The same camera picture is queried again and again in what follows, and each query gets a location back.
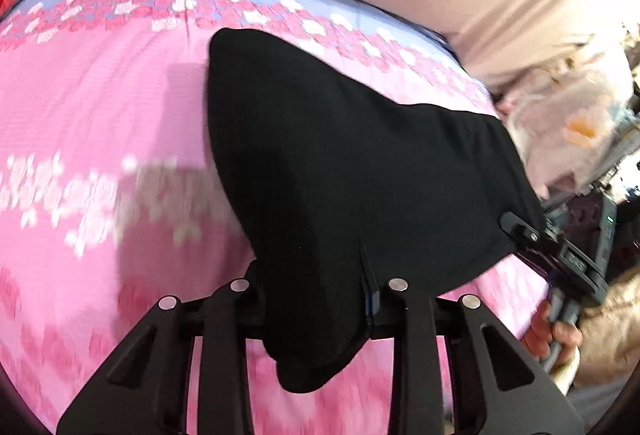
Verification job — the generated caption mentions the black pants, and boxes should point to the black pants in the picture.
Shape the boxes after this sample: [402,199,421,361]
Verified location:
[207,28,544,394]

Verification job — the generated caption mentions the person right hand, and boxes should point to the person right hand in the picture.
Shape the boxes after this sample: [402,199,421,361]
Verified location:
[521,301,584,367]

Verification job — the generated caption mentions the floral pastel blanket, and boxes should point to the floral pastel blanket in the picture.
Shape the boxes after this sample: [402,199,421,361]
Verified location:
[490,23,639,200]

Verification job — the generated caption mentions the pink rose bedsheet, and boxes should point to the pink rose bedsheet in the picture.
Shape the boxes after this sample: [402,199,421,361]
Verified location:
[0,0,551,435]

